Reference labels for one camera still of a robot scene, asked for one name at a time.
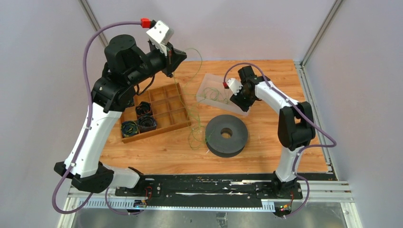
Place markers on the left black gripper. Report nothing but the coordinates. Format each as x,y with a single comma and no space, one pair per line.
176,57

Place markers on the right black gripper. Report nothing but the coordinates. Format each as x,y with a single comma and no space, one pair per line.
244,106

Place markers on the dark grey spool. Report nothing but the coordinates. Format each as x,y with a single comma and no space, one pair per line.
226,135

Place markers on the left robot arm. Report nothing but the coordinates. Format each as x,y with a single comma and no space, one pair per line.
126,67

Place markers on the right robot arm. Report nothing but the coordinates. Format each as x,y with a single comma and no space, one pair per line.
295,121

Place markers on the translucent plastic bin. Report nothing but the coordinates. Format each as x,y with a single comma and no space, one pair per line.
211,92

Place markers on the wooden compartment tray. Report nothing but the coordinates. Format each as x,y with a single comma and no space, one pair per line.
158,110

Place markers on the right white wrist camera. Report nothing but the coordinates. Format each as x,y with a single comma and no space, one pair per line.
234,85

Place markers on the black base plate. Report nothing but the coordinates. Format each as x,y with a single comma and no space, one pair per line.
208,190

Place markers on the aluminium frame rail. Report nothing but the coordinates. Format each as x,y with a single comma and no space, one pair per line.
326,203

